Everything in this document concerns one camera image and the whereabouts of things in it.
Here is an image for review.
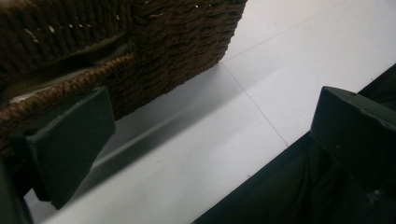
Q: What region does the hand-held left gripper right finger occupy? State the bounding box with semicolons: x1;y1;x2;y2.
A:
309;86;396;200

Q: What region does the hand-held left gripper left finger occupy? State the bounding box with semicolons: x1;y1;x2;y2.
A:
8;86;117;210

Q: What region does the brown woven basket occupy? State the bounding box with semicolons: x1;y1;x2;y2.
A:
0;0;249;157

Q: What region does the dark cloth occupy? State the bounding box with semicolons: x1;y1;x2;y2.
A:
191;63;396;224

